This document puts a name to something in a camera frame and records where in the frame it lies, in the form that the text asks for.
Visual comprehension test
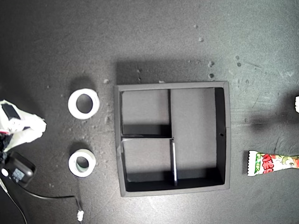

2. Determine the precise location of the black cable with white plug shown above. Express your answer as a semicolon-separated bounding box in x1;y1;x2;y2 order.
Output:
22;185;85;221

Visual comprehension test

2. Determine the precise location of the black camera box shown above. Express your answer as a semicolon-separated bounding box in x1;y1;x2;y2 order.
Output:
0;151;37;188

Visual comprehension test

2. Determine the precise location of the green printed snack bar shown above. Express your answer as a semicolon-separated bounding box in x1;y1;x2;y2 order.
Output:
247;150;299;177

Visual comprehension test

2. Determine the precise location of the black compartment tray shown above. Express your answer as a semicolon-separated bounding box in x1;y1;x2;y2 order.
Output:
114;80;232;198

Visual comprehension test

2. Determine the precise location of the white tape roll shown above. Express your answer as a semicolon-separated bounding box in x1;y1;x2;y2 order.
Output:
68;148;97;178
67;88;100;120

